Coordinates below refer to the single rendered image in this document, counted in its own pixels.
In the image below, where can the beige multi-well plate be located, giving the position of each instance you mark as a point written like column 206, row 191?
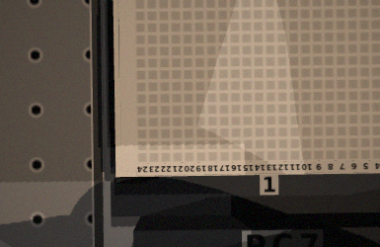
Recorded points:
column 246, row 87

